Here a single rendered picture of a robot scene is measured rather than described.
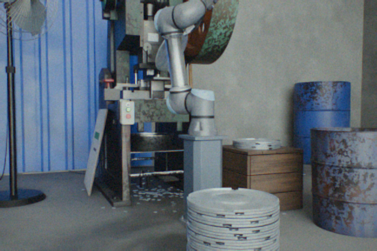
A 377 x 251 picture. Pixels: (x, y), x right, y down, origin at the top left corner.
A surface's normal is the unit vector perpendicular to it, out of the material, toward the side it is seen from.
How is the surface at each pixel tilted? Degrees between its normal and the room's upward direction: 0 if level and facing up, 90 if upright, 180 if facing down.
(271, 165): 90
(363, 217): 92
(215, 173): 90
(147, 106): 90
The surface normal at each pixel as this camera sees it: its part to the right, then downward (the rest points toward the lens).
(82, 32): 0.39, 0.04
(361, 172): -0.23, 0.08
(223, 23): 0.35, 0.52
